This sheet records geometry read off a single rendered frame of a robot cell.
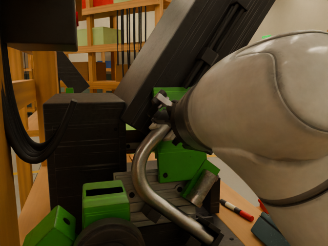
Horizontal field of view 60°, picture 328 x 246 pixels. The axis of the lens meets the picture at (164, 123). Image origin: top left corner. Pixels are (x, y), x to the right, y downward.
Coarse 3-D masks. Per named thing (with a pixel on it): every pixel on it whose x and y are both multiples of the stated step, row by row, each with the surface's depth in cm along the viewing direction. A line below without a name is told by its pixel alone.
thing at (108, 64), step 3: (120, 51) 865; (126, 51) 871; (132, 51) 876; (138, 51) 881; (102, 54) 856; (102, 57) 858; (102, 60) 859; (108, 63) 869; (108, 66) 870; (108, 69) 865; (102, 90) 916; (105, 90) 873; (108, 90) 875
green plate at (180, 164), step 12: (168, 96) 63; (180, 96) 64; (168, 144) 62; (180, 144) 63; (156, 156) 68; (168, 156) 62; (180, 156) 63; (192, 156) 64; (204, 156) 64; (168, 168) 62; (180, 168) 63; (192, 168) 63; (168, 180) 62; (180, 180) 62
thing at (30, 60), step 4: (24, 56) 794; (28, 56) 800; (32, 56) 842; (24, 60) 796; (28, 60) 802; (32, 60) 844; (28, 64) 804; (32, 64) 846; (24, 68) 803; (28, 68) 806; (32, 68) 833; (32, 72) 849; (32, 76) 851; (32, 104) 824; (36, 104) 867; (28, 108) 830; (32, 108) 826; (36, 108) 869; (32, 112) 828
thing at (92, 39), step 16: (96, 0) 359; (112, 0) 368; (128, 0) 333; (144, 0) 309; (160, 0) 304; (96, 16) 402; (112, 16) 396; (128, 16) 323; (160, 16) 307; (80, 32) 379; (96, 32) 363; (112, 32) 371; (80, 48) 373; (96, 48) 358; (112, 48) 343; (128, 48) 330; (80, 64) 394; (96, 64) 400; (112, 64) 409; (128, 64) 334; (96, 80) 380; (112, 80) 413
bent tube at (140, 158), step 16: (160, 128) 59; (144, 144) 58; (144, 160) 57; (144, 176) 57; (144, 192) 57; (160, 208) 57; (176, 208) 58; (176, 224) 58; (192, 224) 58; (208, 240) 59
